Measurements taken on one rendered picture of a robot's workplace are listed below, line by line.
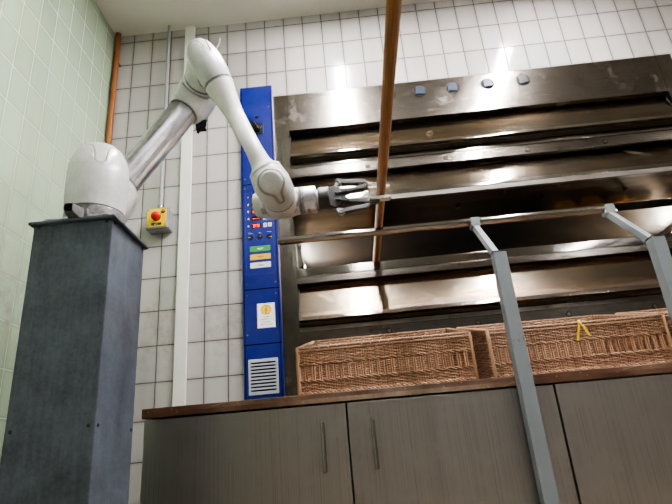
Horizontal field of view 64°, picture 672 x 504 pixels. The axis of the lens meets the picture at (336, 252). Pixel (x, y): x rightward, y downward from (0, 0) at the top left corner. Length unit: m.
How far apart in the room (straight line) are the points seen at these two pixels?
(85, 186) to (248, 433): 0.82
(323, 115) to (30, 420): 1.86
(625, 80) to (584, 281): 1.07
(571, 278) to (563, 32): 1.31
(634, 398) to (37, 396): 1.54
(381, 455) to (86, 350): 0.83
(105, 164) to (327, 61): 1.58
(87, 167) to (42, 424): 0.65
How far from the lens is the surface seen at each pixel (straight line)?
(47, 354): 1.40
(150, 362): 2.37
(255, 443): 1.65
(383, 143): 1.48
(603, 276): 2.47
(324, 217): 2.32
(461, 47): 2.95
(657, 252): 1.88
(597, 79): 2.97
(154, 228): 2.49
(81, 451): 1.32
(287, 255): 2.34
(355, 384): 1.68
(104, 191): 1.54
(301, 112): 2.70
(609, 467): 1.73
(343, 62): 2.87
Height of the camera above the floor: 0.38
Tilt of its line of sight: 22 degrees up
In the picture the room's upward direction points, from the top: 5 degrees counter-clockwise
